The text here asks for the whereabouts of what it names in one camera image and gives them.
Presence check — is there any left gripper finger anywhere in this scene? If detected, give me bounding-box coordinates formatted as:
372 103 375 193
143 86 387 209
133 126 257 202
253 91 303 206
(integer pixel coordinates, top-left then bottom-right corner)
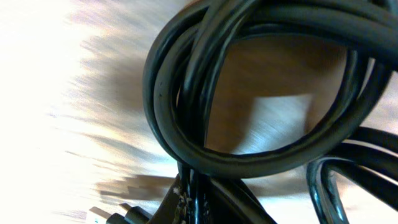
149 174 193 224

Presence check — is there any black cable bundle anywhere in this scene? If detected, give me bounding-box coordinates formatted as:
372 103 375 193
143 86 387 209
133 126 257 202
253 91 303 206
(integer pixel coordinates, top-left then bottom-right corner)
85 0 398 224

